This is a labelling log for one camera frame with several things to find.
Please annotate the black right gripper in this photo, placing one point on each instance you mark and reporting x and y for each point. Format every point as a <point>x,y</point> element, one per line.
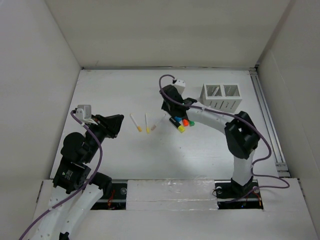
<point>165,107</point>

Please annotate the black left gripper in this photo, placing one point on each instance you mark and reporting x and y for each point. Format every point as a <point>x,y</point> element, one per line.
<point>110,124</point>

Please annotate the black highlighter blue cap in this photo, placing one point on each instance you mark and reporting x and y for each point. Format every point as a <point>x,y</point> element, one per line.
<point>178,119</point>

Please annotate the black highlighter yellow cap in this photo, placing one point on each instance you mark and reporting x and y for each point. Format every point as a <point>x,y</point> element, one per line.
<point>177,125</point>

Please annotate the white pen pale yellow cap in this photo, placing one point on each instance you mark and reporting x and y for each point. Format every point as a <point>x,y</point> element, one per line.
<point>215,91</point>

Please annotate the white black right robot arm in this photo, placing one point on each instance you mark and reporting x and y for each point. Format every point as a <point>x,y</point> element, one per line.
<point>241,139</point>

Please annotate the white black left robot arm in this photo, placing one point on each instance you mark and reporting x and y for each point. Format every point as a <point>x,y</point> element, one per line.
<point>76,188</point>

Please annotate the white mesh desk organizer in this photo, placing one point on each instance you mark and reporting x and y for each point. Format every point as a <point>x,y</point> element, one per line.
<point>227,99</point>

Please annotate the black highlighter orange cap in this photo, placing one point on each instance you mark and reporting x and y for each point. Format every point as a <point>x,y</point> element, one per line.
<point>185,122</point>

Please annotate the white pen orange cap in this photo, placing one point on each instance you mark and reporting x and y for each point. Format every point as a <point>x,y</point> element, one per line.
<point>135,122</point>

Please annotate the white foam block front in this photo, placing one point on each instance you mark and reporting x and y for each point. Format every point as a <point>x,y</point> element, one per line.
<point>171,195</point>

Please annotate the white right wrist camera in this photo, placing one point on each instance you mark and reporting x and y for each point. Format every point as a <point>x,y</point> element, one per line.
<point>179,84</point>

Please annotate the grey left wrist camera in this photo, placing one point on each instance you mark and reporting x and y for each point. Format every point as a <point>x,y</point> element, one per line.
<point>84,112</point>

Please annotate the aluminium rail right side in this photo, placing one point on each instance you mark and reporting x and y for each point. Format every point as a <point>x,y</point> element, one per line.
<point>280,161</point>

